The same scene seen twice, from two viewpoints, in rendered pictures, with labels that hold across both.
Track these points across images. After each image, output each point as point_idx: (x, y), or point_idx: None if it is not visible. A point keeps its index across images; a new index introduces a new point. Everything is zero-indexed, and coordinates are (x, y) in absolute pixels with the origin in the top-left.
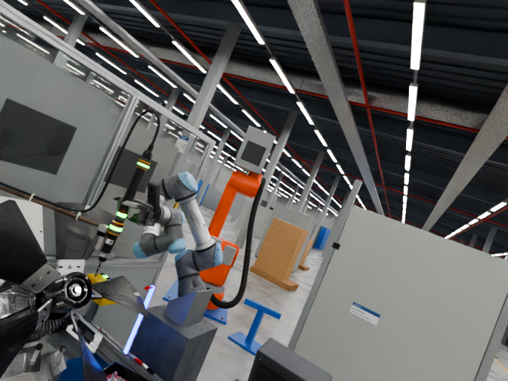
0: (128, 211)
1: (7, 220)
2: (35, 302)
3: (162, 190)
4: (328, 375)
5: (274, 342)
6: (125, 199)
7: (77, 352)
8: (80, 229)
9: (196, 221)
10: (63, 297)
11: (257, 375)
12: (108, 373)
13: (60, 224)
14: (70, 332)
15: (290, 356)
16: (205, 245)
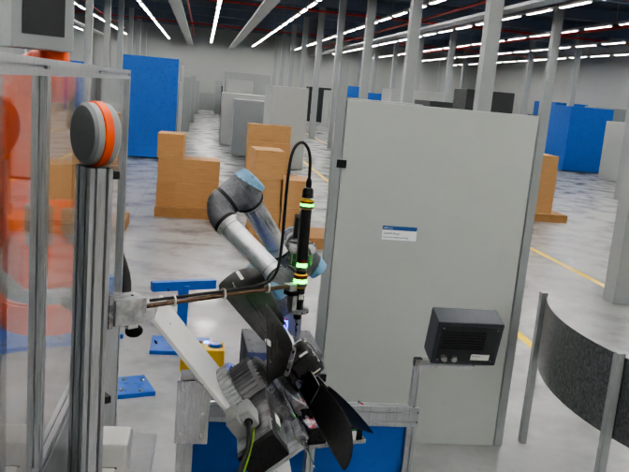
0: (312, 258)
1: (273, 324)
2: (289, 383)
3: (231, 206)
4: (494, 311)
5: (439, 309)
6: (304, 248)
7: (288, 415)
8: (255, 300)
9: (270, 226)
10: (319, 364)
11: (443, 342)
12: None
13: (239, 305)
14: (294, 398)
15: (460, 313)
16: (285, 247)
